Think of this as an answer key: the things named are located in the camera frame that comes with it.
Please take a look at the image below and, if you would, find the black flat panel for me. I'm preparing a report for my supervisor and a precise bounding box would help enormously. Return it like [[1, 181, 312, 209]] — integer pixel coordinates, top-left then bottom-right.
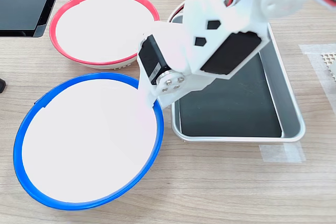
[[0, 0, 62, 38]]

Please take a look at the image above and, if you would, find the pale translucent tape sheet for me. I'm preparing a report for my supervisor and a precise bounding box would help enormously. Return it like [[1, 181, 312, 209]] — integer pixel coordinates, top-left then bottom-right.
[[298, 43, 336, 104]]

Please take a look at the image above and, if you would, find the pale perforated base plate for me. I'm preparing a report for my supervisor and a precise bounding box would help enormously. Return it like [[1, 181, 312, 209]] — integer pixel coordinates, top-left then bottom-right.
[[319, 52, 336, 84]]

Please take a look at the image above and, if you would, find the black tray mat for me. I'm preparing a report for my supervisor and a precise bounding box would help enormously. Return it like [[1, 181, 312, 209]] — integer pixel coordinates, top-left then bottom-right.
[[178, 52, 283, 138]]

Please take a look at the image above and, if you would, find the steel rectangular tray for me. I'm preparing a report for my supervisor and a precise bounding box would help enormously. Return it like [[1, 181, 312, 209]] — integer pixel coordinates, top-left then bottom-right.
[[167, 14, 307, 143]]

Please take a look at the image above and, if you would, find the red-rimmed white round plate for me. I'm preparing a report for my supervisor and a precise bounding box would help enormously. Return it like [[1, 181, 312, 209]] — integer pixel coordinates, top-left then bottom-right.
[[49, 0, 161, 70]]

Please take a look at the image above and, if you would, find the blue-rimmed white round plate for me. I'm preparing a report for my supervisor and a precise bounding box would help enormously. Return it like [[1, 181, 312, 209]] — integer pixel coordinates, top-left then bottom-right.
[[13, 71, 165, 211]]

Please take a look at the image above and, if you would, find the pale tape strip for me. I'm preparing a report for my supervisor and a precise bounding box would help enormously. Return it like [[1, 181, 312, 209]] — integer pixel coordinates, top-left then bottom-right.
[[259, 142, 307, 163]]

